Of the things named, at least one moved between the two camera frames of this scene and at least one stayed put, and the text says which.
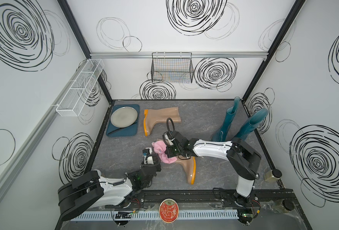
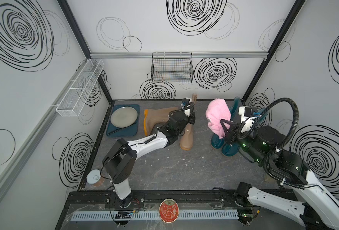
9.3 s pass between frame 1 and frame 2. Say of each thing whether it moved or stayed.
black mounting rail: stayed
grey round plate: stayed
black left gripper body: moved
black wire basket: stayed
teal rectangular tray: stayed
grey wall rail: stayed
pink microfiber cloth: moved
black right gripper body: moved
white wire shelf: stayed
